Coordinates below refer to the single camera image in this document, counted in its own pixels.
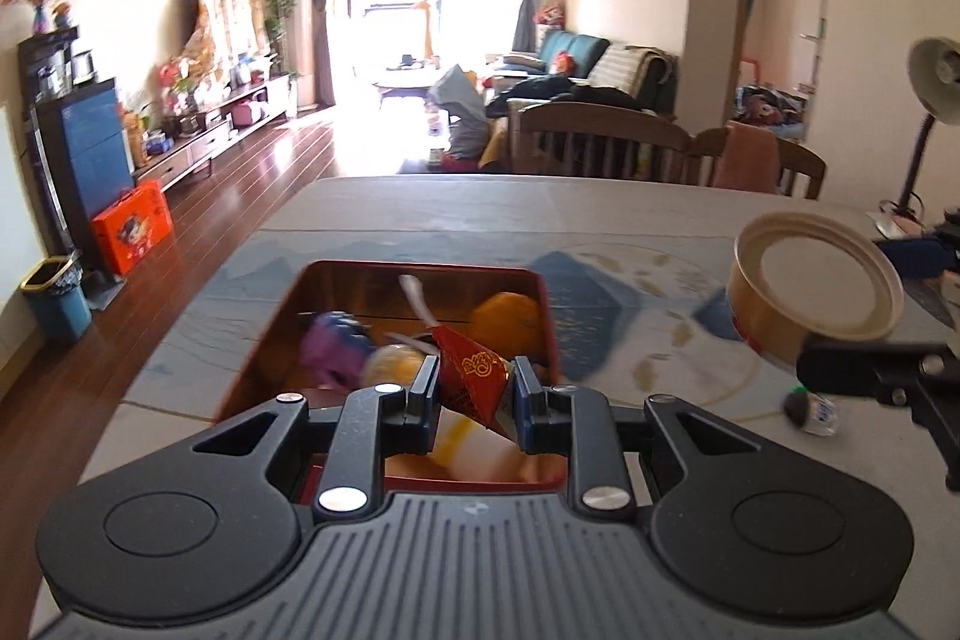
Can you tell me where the purple toy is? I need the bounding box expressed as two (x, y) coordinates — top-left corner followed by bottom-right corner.
(302, 310), (376, 390)

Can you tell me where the gold round tin can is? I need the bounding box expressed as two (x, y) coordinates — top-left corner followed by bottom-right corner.
(724, 211), (905, 372)

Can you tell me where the wooden television stand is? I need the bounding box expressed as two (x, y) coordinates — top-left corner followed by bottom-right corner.
(135, 74), (301, 191)

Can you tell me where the black jacket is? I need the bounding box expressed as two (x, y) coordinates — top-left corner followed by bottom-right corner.
(487, 74), (646, 113)

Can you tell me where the grey bag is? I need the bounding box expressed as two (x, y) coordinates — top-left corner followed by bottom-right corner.
(429, 64), (489, 161)

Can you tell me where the cloth-covered television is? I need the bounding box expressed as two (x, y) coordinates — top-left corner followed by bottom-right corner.
(184, 0), (272, 88)

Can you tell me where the low coffee table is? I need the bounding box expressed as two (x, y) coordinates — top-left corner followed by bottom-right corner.
(373, 66), (451, 109)

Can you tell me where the pink cloth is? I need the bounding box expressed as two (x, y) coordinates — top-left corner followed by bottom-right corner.
(712, 121), (782, 193)

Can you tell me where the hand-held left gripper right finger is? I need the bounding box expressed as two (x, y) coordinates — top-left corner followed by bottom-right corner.
(512, 356), (767, 525)

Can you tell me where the red snack packet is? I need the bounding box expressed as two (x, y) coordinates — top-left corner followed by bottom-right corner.
(431, 325), (520, 443)

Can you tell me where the orange gift box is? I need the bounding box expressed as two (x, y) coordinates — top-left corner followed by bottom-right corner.
(91, 180), (176, 278)

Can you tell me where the white standing air conditioner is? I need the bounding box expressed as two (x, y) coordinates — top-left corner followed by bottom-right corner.
(277, 0), (317, 113)

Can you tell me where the black cabinet with blue front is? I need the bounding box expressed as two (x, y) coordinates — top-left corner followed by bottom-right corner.
(19, 29), (140, 275)

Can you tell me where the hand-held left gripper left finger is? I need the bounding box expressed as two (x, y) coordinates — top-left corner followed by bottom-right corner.
(191, 355), (442, 525)

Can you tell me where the white spoon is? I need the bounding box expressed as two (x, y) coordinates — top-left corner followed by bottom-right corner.
(397, 275), (445, 350)

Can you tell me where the wooden dining chair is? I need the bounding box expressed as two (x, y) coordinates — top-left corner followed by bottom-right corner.
(510, 101), (695, 184)
(694, 122), (827, 201)

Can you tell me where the blue trash bin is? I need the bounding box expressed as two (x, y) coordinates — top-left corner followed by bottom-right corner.
(20, 255), (93, 343)

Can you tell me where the red flower arrangement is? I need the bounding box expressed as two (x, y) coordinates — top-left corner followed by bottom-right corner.
(157, 59), (200, 118)

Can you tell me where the orange fruit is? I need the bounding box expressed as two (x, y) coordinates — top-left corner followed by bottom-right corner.
(471, 293), (545, 365)

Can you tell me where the teal sofa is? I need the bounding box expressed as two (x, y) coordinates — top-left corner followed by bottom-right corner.
(487, 29), (680, 121)

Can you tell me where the green potted plant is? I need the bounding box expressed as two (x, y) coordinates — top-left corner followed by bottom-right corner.
(264, 0), (299, 79)

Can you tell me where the small bottle with dark cap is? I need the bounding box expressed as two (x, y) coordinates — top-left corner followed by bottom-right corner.
(784, 387), (839, 438)

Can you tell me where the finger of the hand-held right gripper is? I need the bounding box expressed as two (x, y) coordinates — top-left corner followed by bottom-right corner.
(874, 231), (960, 327)
(795, 340), (960, 455)

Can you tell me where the desk lamp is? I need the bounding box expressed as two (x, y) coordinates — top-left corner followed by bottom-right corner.
(874, 36), (960, 238)

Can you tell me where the red rectangular tin box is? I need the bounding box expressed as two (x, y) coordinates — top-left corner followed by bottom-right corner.
(214, 260), (569, 507)

